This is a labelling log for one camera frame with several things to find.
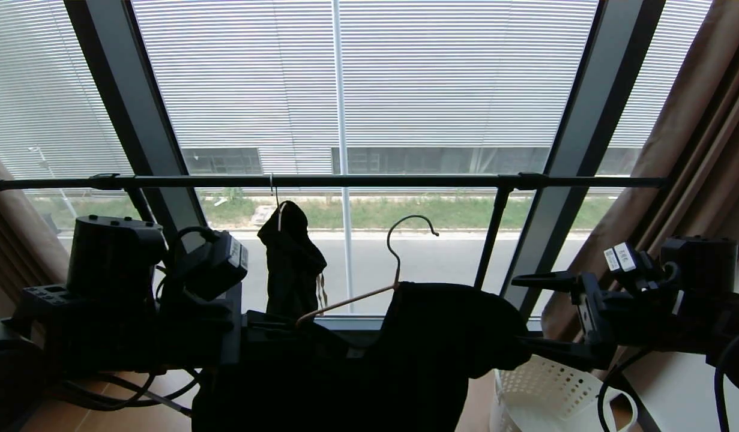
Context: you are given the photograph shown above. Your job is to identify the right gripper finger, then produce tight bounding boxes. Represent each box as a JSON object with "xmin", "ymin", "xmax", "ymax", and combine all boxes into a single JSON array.
[
  {"xmin": 516, "ymin": 335, "xmax": 599, "ymax": 371},
  {"xmin": 512, "ymin": 271, "xmax": 581, "ymax": 293}
]

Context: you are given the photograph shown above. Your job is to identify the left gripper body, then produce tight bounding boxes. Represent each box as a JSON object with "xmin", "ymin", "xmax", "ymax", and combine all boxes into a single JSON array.
[{"xmin": 159, "ymin": 282, "xmax": 245, "ymax": 368}]

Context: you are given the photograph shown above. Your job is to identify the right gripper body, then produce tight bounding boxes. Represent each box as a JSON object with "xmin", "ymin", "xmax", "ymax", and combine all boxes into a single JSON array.
[{"xmin": 570, "ymin": 273, "xmax": 679, "ymax": 362}]

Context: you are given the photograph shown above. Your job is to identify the black garment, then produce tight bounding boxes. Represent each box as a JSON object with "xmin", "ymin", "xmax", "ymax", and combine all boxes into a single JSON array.
[
  {"xmin": 192, "ymin": 282, "xmax": 533, "ymax": 432},
  {"xmin": 257, "ymin": 200, "xmax": 329, "ymax": 322}
]

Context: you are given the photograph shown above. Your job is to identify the pink clothes hanger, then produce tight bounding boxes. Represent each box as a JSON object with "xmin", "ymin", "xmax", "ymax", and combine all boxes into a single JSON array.
[
  {"xmin": 268, "ymin": 173, "xmax": 285, "ymax": 232},
  {"xmin": 295, "ymin": 215, "xmax": 440, "ymax": 328}
]

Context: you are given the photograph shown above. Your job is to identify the white laundry basket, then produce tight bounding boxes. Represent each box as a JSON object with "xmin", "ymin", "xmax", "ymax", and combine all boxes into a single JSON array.
[{"xmin": 489, "ymin": 354, "xmax": 639, "ymax": 432}]

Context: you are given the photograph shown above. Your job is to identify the black clothes rack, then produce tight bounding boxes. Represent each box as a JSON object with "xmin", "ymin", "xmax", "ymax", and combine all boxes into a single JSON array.
[{"xmin": 0, "ymin": 173, "xmax": 670, "ymax": 292}]

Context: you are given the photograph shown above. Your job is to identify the brown curtain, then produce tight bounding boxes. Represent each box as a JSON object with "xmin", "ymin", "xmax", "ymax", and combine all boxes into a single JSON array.
[
  {"xmin": 0, "ymin": 144, "xmax": 70, "ymax": 301},
  {"xmin": 540, "ymin": 0, "xmax": 739, "ymax": 361}
]

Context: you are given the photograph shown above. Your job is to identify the window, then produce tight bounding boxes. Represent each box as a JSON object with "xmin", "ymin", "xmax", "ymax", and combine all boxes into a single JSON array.
[{"xmin": 0, "ymin": 0, "xmax": 715, "ymax": 334}]

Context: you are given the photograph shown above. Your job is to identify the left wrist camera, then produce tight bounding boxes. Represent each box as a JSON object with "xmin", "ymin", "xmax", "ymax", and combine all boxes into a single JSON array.
[{"xmin": 164, "ymin": 228, "xmax": 250, "ymax": 302}]

